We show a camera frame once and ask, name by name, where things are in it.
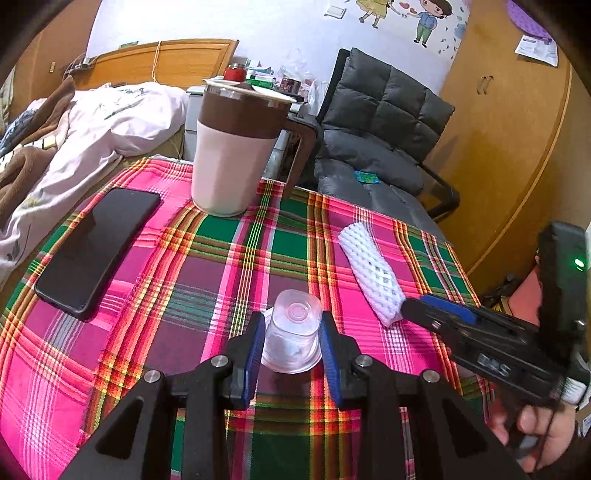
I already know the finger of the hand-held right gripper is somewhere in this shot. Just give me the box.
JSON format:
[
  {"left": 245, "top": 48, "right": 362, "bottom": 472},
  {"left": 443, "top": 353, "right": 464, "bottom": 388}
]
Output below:
[
  {"left": 418, "top": 294, "right": 541, "bottom": 337},
  {"left": 401, "top": 298, "right": 475, "bottom": 344}
]

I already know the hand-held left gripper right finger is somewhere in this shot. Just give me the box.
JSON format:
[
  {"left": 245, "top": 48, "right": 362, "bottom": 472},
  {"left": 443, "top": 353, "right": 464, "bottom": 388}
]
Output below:
[{"left": 318, "top": 311, "right": 527, "bottom": 480}]

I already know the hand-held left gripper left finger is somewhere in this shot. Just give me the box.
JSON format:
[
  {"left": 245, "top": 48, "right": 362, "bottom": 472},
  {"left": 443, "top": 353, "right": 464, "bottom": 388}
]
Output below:
[{"left": 60, "top": 314, "right": 267, "bottom": 480}]

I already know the clear plastic cup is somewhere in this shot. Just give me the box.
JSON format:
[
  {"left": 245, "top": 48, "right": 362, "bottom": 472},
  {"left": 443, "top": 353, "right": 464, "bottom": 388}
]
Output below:
[{"left": 261, "top": 288, "right": 322, "bottom": 374}]

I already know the white foam fruit net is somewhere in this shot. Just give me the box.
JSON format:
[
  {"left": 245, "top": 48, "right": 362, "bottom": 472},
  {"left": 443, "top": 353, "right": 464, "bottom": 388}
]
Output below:
[{"left": 338, "top": 222, "right": 407, "bottom": 326}]

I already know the person's right hand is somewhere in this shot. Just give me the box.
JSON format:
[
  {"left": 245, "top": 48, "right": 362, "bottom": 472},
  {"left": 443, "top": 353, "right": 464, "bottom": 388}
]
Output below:
[{"left": 487, "top": 397, "right": 578, "bottom": 472}]

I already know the pink green plaid tablecloth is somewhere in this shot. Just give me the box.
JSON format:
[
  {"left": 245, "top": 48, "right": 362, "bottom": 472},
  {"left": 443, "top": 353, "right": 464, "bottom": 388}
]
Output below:
[{"left": 0, "top": 154, "right": 497, "bottom": 480}]

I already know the large wooden wardrobe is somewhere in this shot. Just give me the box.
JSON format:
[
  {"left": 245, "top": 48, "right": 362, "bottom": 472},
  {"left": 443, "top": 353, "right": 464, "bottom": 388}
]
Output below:
[{"left": 436, "top": 0, "right": 578, "bottom": 287}]

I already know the brown and white pitcher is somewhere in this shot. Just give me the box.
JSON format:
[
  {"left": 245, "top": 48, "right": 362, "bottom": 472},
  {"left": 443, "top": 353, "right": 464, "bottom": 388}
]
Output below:
[{"left": 191, "top": 78, "right": 319, "bottom": 217}]

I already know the black smartphone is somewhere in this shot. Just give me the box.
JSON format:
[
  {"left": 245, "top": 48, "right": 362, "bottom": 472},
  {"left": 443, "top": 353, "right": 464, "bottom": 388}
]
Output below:
[{"left": 34, "top": 187, "right": 162, "bottom": 321}]

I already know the grey cushioned armchair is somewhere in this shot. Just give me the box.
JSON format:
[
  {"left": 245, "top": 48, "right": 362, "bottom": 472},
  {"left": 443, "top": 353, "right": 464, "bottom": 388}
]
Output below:
[{"left": 288, "top": 46, "right": 462, "bottom": 232}]

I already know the white bedside cabinet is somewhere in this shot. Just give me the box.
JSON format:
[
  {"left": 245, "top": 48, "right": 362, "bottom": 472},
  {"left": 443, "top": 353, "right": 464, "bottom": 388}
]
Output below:
[{"left": 185, "top": 85, "right": 305, "bottom": 183}]

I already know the translucent plastic bag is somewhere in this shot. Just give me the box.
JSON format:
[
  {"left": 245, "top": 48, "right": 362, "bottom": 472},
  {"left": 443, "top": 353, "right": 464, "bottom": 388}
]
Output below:
[{"left": 307, "top": 78, "right": 331, "bottom": 116}]

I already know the white paper leaflet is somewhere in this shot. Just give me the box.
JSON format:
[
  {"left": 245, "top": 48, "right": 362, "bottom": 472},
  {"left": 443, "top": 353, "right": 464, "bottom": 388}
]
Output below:
[{"left": 515, "top": 33, "right": 559, "bottom": 65}]

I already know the wooden bed headboard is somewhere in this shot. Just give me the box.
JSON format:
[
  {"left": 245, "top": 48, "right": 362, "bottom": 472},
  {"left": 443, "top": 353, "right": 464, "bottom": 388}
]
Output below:
[{"left": 69, "top": 39, "right": 241, "bottom": 93}]

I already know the purple mesh item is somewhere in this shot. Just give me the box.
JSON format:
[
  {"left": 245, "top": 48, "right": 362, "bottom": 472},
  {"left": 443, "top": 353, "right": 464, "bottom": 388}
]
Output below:
[{"left": 505, "top": 0, "right": 552, "bottom": 42}]

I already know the striped white cloth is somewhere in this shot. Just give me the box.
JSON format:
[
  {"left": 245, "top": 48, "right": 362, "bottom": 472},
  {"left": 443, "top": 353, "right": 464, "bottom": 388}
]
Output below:
[{"left": 0, "top": 143, "right": 56, "bottom": 169}]

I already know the brown fleece blanket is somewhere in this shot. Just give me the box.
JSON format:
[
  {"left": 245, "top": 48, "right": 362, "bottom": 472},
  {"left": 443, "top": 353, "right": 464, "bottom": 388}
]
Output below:
[{"left": 0, "top": 76, "right": 77, "bottom": 222}]

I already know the blue checked cloth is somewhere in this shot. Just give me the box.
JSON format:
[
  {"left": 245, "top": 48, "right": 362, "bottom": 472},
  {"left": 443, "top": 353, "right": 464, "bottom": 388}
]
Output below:
[{"left": 0, "top": 108, "right": 38, "bottom": 148}]

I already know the cartoon wall sticker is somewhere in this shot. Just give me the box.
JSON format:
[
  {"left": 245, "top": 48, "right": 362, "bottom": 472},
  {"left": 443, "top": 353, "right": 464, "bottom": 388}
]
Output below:
[{"left": 353, "top": 0, "right": 469, "bottom": 58}]

